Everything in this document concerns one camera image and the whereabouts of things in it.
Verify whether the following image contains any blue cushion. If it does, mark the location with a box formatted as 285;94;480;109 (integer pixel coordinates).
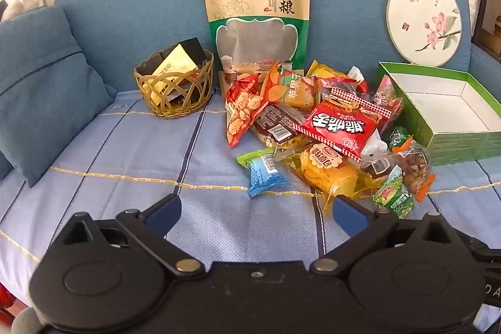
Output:
0;5;118;189

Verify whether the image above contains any clear peanut packet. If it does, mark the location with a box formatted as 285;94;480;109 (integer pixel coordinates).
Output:
391;144;436;202

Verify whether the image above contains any pink nut packet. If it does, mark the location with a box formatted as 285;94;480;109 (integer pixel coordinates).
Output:
372;75;404;131

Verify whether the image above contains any red white-lettered snack packet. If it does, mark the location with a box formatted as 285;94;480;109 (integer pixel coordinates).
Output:
293;101;380;162

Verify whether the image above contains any blue striped sheet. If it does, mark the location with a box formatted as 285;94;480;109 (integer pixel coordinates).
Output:
0;84;501;319

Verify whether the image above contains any yellow snack packet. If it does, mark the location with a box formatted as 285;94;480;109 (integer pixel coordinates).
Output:
305;60;351;82

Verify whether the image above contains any green cardboard box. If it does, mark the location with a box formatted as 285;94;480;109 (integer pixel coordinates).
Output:
378;61;501;166

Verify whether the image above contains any small brown snack packet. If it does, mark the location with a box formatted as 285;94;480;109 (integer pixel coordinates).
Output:
362;158;400;178

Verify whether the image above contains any red fried snack packet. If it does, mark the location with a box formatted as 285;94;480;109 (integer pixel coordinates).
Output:
225;74;271;149

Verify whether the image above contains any green orange snack packet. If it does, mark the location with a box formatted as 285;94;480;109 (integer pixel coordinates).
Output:
384;126;415;152

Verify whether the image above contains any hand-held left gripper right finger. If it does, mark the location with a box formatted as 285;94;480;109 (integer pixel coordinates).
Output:
311;195;462;274

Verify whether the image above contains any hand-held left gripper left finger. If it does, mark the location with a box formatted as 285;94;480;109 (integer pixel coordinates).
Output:
53;194;206;278

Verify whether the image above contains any blue fabric sofa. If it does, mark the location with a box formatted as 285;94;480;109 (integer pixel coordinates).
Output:
0;0;501;319

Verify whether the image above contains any small blue snack packet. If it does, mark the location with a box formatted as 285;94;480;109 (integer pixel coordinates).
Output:
248;152;291;198

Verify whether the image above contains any brown barcode snack packet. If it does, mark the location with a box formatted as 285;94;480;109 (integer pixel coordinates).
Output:
252;103;314;151

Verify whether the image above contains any gold snack packet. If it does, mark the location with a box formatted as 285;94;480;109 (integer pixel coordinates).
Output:
142;43;198;105

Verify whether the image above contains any green red-label snack packet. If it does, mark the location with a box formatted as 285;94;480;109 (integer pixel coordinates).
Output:
373;166;416;219

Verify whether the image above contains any clear red-check snack packet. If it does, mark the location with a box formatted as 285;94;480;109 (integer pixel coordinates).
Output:
319;78;392;116

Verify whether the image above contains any orange green chip packet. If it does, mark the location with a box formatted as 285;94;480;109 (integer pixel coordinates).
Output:
260;62;319;110

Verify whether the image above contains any white snack packet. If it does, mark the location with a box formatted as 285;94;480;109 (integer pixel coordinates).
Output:
360;131;392;162

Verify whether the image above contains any yellow bread packet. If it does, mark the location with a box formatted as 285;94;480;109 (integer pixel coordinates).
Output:
282;142;382;215

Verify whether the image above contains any black snack packet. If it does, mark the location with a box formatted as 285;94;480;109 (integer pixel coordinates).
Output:
178;38;208;64
139;51;164;78

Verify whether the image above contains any round blossom fan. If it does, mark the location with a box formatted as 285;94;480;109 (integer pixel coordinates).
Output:
385;0;462;68

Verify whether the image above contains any small green snack packet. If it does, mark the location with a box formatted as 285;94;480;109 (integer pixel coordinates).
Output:
236;147;276;168

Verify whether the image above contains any wicker basket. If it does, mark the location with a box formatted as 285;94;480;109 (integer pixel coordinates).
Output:
134;49;215;119

